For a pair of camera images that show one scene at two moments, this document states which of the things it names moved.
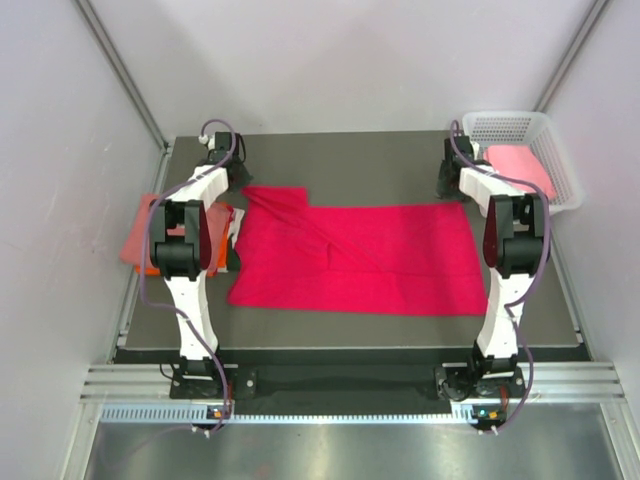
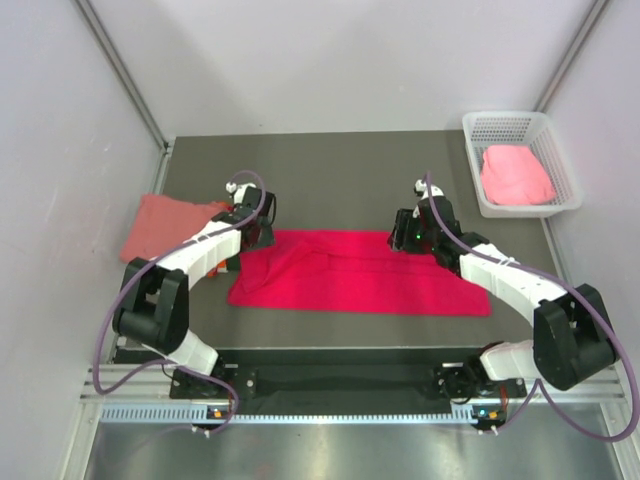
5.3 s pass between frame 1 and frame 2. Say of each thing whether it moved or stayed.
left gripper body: moved
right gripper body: moved
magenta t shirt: moved
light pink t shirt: stayed
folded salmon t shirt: stayed
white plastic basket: stayed
